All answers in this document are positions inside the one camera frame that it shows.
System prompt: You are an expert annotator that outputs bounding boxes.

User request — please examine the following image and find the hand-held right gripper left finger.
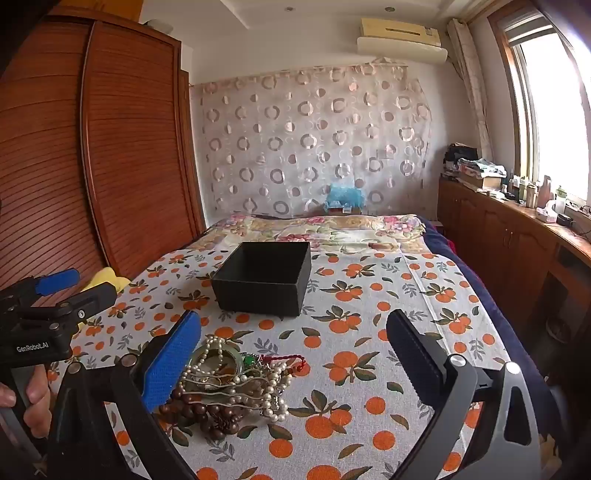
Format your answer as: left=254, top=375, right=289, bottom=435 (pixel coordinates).
left=46, top=309, right=204, bottom=480

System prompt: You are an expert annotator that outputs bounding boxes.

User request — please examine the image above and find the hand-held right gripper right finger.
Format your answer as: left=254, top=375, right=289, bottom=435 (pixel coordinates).
left=385, top=309, right=543, bottom=480

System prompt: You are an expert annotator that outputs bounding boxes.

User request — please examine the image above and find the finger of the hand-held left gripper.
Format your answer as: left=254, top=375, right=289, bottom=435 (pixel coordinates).
left=13, top=282, right=118, bottom=333
left=0, top=268, right=80, bottom=315

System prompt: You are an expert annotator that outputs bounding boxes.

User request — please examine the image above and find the brown wooden bead bracelet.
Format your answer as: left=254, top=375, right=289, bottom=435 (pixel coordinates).
left=159, top=387, right=250, bottom=439

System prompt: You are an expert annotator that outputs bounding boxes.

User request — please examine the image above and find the pale green jade bangle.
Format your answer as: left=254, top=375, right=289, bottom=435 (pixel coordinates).
left=189, top=344, right=245, bottom=384

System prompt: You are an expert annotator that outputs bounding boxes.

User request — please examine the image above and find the silver metal bracelet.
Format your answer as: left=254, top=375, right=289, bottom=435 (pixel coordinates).
left=185, top=385, right=273, bottom=409

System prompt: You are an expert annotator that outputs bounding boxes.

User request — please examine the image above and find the red cord green bead bracelet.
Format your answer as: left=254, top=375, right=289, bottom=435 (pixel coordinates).
left=240, top=353, right=308, bottom=377

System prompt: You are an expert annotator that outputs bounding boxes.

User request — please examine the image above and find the black cardboard box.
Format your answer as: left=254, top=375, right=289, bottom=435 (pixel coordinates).
left=211, top=241, right=312, bottom=318

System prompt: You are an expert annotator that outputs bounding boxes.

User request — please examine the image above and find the white pearl necklace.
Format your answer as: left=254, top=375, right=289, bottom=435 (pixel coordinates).
left=180, top=336, right=294, bottom=423

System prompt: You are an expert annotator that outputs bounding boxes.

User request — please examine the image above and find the person's left hand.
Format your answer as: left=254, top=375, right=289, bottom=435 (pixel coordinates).
left=0, top=366, right=52, bottom=439

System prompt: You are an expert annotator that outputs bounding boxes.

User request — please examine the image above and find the yellow cloth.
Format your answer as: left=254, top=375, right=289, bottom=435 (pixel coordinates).
left=78, top=267, right=132, bottom=330

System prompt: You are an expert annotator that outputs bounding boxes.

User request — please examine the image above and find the orange fruit print bedsheet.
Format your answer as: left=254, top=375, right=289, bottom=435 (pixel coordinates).
left=44, top=249, right=513, bottom=480

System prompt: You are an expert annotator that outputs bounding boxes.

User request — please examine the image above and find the navy blue blanket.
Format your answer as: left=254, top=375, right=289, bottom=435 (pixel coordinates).
left=418, top=217, right=555, bottom=416

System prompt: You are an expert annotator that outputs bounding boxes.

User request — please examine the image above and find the wooden slatted wardrobe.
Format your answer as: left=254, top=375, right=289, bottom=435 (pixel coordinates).
left=0, top=4, right=206, bottom=296

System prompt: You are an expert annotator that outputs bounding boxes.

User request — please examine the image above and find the floral blanket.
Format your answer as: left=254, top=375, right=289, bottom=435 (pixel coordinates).
left=189, top=213, right=426, bottom=254

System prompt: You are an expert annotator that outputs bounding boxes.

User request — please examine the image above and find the wooden side cabinet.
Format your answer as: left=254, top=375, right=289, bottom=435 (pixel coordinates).
left=436, top=178, right=591, bottom=370

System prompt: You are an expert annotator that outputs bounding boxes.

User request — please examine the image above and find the blue plastic bag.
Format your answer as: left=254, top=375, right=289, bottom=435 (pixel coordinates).
left=324, top=183, right=365, bottom=209

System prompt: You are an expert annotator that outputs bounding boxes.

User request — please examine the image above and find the stack of books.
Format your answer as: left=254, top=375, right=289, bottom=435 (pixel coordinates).
left=441, top=143, right=509, bottom=192

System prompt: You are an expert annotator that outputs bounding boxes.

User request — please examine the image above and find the row of small bottles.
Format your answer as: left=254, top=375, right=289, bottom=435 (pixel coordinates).
left=501, top=173, right=568, bottom=208

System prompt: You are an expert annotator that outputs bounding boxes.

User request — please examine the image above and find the circle pattern sheer curtain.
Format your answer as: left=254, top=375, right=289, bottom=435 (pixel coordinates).
left=189, top=58, right=432, bottom=217

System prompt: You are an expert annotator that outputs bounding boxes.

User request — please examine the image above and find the white window curtain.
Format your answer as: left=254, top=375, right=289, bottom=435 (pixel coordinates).
left=445, top=18, right=495, bottom=153

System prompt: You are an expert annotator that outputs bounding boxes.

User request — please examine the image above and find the wooden frame window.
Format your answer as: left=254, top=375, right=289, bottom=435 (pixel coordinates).
left=489, top=0, right=591, bottom=204

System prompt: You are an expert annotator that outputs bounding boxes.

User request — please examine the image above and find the white wall air conditioner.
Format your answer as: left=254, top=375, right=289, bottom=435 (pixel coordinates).
left=356, top=17, right=450, bottom=64

